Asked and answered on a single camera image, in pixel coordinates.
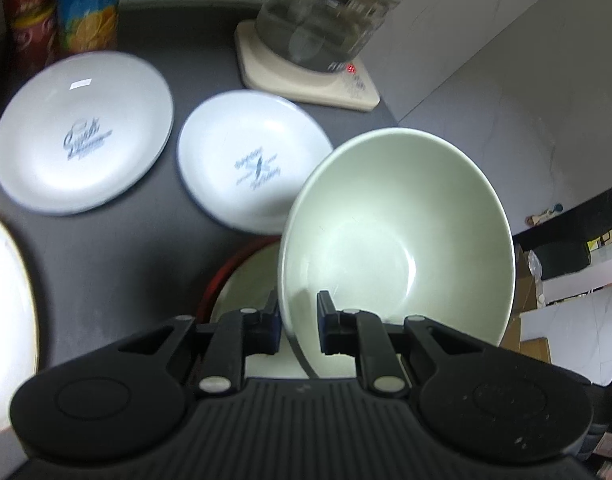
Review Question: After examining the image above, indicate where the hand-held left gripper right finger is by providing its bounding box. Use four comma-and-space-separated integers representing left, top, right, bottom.
316, 290, 487, 396

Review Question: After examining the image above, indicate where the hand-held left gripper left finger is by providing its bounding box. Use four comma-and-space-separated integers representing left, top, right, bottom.
117, 287, 282, 397

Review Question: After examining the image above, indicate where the red-rimmed dark bowl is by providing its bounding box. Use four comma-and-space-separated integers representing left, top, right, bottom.
198, 237, 312, 381

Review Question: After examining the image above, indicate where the pale green bowl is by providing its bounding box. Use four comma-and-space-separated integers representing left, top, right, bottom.
277, 128, 516, 380

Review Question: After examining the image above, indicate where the small white blue-print plate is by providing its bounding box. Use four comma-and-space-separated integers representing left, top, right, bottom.
177, 91, 334, 236

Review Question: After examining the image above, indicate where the large white blue-print plate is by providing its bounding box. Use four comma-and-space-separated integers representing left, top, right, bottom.
0, 51, 175, 217

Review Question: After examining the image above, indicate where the cardboard box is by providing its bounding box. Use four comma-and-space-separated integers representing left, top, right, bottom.
513, 245, 546, 312

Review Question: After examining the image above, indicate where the beige kettle heater base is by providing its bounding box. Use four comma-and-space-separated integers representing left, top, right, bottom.
234, 20, 381, 111

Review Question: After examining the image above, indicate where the white gold-rimmed plate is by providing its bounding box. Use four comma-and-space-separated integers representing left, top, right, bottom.
0, 210, 39, 436

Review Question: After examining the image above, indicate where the glass kettle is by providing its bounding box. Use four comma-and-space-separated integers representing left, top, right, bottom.
256, 0, 402, 73

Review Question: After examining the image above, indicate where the blue snack tube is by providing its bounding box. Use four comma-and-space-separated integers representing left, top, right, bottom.
56, 0, 124, 56

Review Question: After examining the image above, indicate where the red snack tube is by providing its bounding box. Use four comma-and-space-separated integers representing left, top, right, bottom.
0, 0, 59, 61

